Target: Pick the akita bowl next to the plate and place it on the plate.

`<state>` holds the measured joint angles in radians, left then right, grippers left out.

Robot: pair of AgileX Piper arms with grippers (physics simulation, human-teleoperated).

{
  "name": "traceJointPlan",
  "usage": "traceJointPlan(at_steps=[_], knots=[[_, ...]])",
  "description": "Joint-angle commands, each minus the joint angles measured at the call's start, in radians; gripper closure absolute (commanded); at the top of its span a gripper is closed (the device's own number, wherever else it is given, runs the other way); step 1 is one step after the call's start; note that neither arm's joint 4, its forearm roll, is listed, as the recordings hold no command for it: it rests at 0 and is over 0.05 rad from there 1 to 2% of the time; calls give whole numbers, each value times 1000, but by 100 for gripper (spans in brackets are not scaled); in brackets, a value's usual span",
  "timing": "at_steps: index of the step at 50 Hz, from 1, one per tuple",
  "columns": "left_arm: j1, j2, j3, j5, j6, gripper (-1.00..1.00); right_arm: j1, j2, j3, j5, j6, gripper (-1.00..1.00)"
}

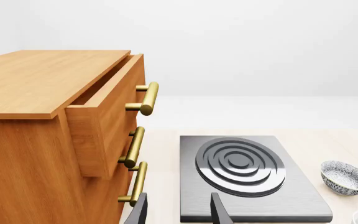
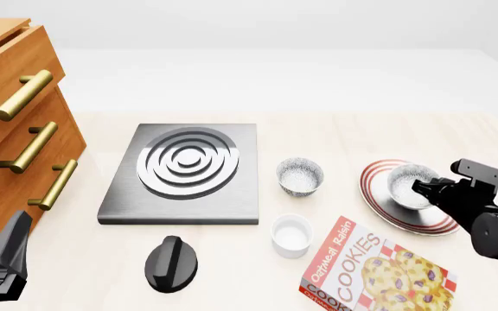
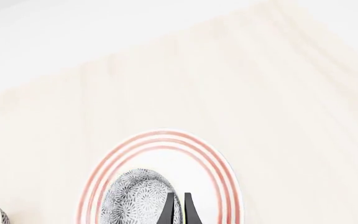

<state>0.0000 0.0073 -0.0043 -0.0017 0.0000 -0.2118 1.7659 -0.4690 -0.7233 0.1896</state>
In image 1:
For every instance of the wooden cabinet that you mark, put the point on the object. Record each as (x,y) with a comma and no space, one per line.
(26,130)

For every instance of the closed wooden drawer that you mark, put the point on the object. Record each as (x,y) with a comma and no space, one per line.
(118,200)
(123,166)

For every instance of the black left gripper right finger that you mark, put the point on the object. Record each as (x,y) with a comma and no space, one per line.
(219,211)

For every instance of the flat black stove plate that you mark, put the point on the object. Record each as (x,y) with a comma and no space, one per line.
(244,177)

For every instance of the open wooden drawer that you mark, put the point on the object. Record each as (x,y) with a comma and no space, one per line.
(104,126)

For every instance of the patterned black and white bowl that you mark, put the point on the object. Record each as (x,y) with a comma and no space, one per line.
(345,178)

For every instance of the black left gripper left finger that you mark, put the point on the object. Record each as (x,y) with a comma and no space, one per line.
(138,212)

